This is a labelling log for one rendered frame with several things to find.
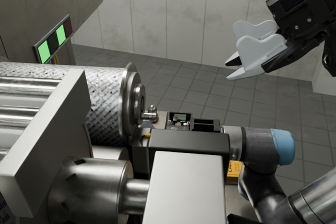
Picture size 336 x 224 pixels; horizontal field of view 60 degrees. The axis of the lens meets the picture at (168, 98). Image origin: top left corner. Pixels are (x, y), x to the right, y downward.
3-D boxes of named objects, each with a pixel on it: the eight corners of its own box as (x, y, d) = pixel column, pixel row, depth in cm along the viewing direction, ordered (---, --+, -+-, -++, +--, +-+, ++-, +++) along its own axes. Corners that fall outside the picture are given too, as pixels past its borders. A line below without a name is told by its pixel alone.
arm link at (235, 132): (235, 143, 69) (238, 170, 62) (215, 142, 69) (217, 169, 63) (239, 119, 65) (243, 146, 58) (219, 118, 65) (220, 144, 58)
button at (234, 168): (245, 183, 81) (246, 177, 79) (219, 181, 81) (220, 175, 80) (242, 164, 86) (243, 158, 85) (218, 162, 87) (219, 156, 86)
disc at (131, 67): (126, 162, 52) (116, 98, 42) (124, 162, 52) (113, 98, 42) (141, 107, 63) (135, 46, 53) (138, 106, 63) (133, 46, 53)
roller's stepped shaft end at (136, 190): (189, 228, 26) (191, 206, 24) (124, 221, 27) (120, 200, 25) (191, 197, 29) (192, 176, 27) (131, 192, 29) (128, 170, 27)
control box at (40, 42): (41, 68, 82) (35, 46, 78) (39, 68, 82) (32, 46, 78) (74, 33, 103) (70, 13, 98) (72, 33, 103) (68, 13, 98)
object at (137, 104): (147, 91, 57) (143, 129, 55) (137, 91, 57) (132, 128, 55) (141, 77, 50) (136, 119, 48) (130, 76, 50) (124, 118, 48)
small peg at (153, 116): (156, 122, 51) (155, 116, 50) (140, 121, 52) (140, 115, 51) (157, 116, 52) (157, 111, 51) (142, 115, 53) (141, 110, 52)
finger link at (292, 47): (253, 55, 41) (308, 15, 39) (259, 64, 42) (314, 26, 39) (263, 69, 37) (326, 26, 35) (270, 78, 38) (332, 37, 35)
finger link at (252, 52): (208, 55, 41) (265, 12, 38) (231, 83, 43) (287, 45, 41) (212, 64, 38) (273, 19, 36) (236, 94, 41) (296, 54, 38)
